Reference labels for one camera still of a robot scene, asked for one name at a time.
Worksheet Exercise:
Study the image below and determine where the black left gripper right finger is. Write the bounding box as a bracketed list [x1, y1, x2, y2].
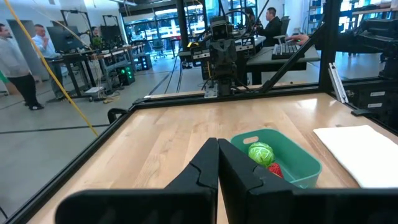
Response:
[217, 138, 398, 224]

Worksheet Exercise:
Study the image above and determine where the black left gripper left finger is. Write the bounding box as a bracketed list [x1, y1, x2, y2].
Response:
[55, 138, 220, 224]

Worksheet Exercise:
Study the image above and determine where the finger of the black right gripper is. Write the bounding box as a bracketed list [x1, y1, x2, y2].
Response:
[223, 49, 238, 78]
[210, 49, 224, 78]

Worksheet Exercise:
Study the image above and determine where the red strawberry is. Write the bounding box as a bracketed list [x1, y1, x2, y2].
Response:
[267, 162, 284, 179]

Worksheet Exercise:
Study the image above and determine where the green lettuce head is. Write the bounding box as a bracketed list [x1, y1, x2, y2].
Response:
[248, 141, 276, 169]

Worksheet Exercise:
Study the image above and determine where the teal plastic tupperware container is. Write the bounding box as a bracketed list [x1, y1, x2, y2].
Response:
[230, 128, 323, 190]

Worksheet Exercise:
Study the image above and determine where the grey office desk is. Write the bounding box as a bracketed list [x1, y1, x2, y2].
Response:
[245, 45, 321, 85]

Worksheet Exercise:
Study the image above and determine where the black keyboard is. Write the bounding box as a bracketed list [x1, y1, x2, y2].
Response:
[271, 43, 302, 60]

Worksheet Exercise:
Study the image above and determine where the grey office chair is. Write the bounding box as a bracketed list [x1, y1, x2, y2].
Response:
[276, 16, 292, 44]

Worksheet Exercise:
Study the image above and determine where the person's hand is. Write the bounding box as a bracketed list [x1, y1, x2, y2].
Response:
[285, 33, 310, 46]

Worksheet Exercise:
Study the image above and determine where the computer tower with green lights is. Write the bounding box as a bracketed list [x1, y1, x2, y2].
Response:
[116, 63, 136, 86]

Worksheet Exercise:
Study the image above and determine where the white folded cloth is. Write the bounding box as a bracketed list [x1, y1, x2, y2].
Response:
[313, 124, 398, 189]

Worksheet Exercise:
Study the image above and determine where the silver aluminium bar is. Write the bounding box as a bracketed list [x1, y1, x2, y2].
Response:
[328, 62, 349, 105]

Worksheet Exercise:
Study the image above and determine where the black desk monitor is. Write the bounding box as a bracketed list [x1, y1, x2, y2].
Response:
[46, 25, 85, 54]

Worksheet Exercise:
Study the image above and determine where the black machine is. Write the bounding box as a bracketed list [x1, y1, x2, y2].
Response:
[335, 17, 398, 82]

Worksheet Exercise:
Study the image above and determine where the silver base bracket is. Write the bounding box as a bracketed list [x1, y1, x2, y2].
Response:
[204, 83, 219, 99]

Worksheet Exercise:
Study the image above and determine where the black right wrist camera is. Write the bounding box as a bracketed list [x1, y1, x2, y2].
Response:
[210, 20, 234, 42]

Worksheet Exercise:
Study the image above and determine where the black curved handle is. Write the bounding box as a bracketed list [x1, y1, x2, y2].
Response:
[107, 108, 128, 124]

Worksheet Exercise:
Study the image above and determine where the black metal table frame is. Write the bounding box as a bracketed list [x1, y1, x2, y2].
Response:
[0, 0, 398, 224]

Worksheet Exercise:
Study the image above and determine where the yellow hanging cable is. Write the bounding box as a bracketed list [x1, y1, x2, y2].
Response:
[2, 0, 100, 138]

